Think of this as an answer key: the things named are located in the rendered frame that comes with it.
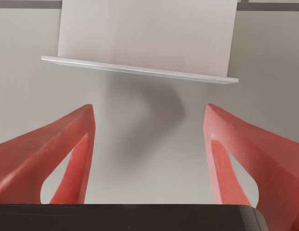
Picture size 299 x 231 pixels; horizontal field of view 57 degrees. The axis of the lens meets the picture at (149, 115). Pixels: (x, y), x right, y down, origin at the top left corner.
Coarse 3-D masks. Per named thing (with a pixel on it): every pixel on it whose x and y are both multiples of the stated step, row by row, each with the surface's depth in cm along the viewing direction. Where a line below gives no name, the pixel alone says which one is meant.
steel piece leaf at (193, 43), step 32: (64, 0) 14; (96, 0) 14; (128, 0) 14; (160, 0) 14; (192, 0) 14; (224, 0) 14; (64, 32) 14; (96, 32) 14; (128, 32) 14; (160, 32) 14; (192, 32) 14; (224, 32) 14; (64, 64) 13; (96, 64) 12; (128, 64) 14; (160, 64) 14; (192, 64) 14; (224, 64) 14
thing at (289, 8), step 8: (0, 0) 14; (8, 0) 14; (16, 0) 14; (24, 0) 14; (32, 0) 14; (40, 0) 14; (48, 0) 14; (56, 0) 14; (8, 8) 14; (16, 8) 14; (24, 8) 14; (32, 8) 14; (40, 8) 14; (48, 8) 14; (56, 8) 14; (240, 8) 14; (248, 8) 14; (256, 8) 14; (264, 8) 14; (272, 8) 14; (280, 8) 14; (288, 8) 14; (296, 8) 14
